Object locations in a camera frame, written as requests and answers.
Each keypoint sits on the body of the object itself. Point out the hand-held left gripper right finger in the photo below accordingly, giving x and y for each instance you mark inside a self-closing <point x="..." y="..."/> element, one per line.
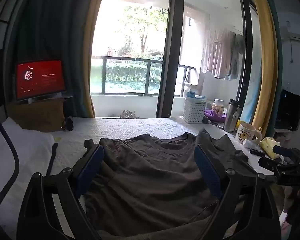
<point x="207" y="170"/>

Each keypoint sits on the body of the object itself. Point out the hanging grey garment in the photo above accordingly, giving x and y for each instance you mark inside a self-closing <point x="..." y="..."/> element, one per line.
<point x="236" y="60"/>

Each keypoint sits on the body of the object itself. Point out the hanging pink garment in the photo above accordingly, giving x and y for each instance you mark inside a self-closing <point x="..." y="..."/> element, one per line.
<point x="215" y="55"/>

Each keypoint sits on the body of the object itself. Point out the yellow curtain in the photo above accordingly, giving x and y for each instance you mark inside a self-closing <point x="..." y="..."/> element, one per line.
<point x="267" y="55"/>
<point x="90" y="105"/>

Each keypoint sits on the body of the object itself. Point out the small black tube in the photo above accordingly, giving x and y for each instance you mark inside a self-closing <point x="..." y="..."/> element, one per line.
<point x="257" y="152"/>

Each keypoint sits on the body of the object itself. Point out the white cartoon mug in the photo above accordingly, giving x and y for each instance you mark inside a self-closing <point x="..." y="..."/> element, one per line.
<point x="245" y="133"/>

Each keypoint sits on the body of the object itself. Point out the purple cloth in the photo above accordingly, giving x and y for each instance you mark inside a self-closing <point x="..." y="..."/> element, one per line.
<point x="215" y="117"/>

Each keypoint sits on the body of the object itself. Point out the black wall device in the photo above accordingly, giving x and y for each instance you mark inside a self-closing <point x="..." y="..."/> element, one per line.
<point x="290" y="110"/>

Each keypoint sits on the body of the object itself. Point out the black sliding door frame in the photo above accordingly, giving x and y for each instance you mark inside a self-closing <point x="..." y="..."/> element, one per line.
<point x="170" y="55"/>

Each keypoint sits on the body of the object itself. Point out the steel tumbler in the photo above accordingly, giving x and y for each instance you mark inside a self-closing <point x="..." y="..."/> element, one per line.
<point x="230" y="117"/>

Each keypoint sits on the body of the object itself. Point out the teal curtain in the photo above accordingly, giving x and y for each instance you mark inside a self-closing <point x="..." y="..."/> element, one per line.
<point x="60" y="30"/>

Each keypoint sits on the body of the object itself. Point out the red screen tablet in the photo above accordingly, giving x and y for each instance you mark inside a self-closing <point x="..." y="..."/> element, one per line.
<point x="40" y="80"/>

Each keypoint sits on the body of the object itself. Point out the grey t-shirt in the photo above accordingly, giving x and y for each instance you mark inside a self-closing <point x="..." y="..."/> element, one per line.
<point x="150" y="180"/>

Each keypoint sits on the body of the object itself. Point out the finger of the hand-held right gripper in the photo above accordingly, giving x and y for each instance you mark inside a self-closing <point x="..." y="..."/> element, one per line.
<point x="267" y="162"/>
<point x="282" y="150"/>

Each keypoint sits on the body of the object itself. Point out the white pillow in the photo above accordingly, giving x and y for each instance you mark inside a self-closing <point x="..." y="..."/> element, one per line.
<point x="27" y="150"/>

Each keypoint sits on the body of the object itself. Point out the clear snack jar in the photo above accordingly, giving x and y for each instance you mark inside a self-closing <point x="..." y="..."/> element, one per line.
<point x="218" y="108"/>

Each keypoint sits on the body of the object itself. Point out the white plastic basket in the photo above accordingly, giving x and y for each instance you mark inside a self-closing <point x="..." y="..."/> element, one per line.
<point x="193" y="112"/>

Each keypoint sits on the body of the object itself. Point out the black balcony railing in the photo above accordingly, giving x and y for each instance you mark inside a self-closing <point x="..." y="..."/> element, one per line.
<point x="103" y="75"/>

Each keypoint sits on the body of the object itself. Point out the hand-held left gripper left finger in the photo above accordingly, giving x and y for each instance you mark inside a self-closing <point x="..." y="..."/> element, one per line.
<point x="90" y="170"/>

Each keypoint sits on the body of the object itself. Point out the white quilted bedspread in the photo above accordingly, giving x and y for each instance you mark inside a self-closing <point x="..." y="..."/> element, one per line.
<point x="115" y="127"/>

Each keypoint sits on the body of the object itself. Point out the dried flower bunch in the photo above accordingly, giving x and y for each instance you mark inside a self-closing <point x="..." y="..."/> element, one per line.
<point x="130" y="115"/>

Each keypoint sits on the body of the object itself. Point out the yellow plastic bag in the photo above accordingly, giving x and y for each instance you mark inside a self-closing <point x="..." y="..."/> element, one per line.
<point x="267" y="146"/>

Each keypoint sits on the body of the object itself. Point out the brown cardboard box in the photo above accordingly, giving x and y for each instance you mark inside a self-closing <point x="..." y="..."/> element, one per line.
<point x="35" y="115"/>

